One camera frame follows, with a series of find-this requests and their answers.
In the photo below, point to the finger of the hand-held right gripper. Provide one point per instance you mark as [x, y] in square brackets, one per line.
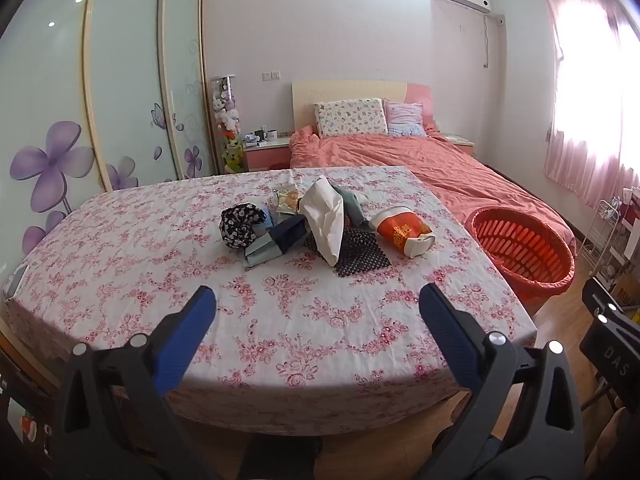
[612, 312]

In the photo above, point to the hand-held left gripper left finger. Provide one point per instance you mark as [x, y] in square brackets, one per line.
[187, 330]

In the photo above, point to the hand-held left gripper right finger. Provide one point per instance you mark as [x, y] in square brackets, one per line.
[447, 330]

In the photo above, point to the orange plastic basket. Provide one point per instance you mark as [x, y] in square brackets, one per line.
[520, 240]

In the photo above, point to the yellow snack packet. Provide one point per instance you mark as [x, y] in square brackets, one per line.
[289, 205]

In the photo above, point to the pale snack packet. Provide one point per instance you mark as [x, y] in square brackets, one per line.
[285, 191]

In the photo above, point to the pink floral tablecloth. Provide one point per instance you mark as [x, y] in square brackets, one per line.
[200, 240]

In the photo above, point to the orange instant noodle cup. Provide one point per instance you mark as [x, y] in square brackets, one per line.
[400, 232]

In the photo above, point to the black dotted mat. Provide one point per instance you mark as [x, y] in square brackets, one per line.
[360, 257]

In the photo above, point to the black floral cloth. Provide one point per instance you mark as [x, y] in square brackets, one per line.
[240, 225]

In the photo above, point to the dark blue cloth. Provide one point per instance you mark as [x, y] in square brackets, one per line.
[290, 235]

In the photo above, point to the light green cloth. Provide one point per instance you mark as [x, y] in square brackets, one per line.
[364, 198]

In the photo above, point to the grey-green sock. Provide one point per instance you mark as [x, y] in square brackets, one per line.
[350, 205]

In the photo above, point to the salmon bed duvet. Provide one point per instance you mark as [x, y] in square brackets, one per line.
[425, 165]

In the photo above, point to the white cloth bag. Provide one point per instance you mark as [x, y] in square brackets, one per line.
[322, 215]

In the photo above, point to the pink nightstand with mugs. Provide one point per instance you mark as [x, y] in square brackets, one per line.
[265, 156]

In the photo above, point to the pink curtain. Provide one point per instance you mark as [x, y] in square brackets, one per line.
[585, 110]

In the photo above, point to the plush toy display tube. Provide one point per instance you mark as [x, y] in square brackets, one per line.
[227, 125]

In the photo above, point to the pink striped pillow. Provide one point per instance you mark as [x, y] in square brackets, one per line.
[405, 119]

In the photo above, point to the floral print pillow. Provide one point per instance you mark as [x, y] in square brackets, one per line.
[350, 117]

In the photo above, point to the wardrobe with purple flowers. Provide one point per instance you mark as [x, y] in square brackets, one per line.
[115, 85]

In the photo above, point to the beige and pink headboard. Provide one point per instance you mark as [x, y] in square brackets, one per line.
[350, 90]

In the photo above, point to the air conditioner pipe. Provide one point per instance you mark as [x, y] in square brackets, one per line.
[487, 40]

